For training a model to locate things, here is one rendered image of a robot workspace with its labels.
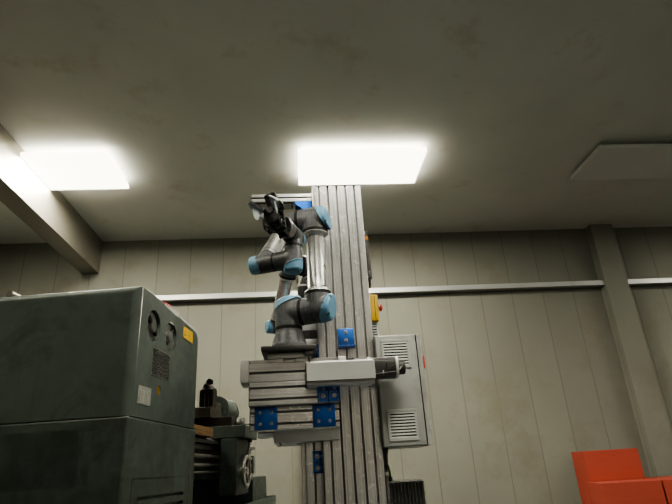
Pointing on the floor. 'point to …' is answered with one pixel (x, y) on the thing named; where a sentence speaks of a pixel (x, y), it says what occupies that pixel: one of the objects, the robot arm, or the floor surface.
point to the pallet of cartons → (618, 479)
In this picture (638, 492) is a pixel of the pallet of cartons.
